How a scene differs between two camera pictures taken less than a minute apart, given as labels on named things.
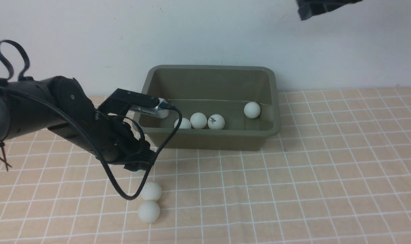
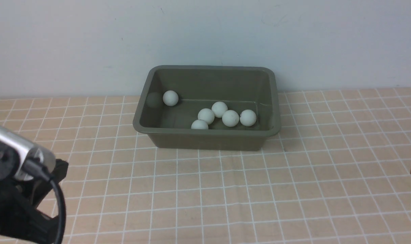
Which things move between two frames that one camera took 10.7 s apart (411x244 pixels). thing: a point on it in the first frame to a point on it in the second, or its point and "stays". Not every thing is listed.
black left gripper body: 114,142 to 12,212
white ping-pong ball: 185,124 to 199,124
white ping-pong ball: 198,120 to 207,115
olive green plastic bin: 223,108 stays
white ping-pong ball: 140,173 to 170,98
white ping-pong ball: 252,109 to 248,117
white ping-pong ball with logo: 216,121 to 230,118
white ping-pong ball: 151,190 to 218,107
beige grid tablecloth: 346,168 stays
